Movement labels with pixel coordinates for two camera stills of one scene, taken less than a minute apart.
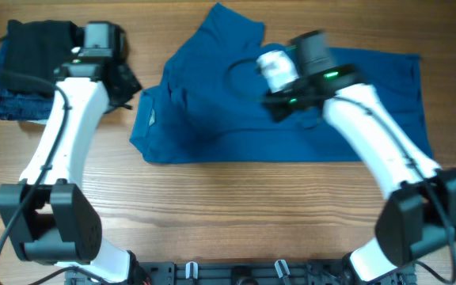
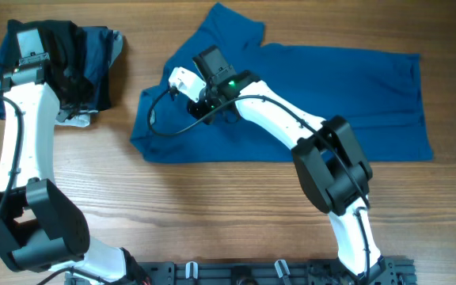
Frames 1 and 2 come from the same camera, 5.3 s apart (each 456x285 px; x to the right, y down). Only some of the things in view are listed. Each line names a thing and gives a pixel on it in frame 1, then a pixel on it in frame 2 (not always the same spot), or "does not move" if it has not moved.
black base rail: [248, 273] does not move
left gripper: [135, 89] to [68, 114]
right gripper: [276, 99] to [195, 108]
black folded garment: [38, 48] does not move
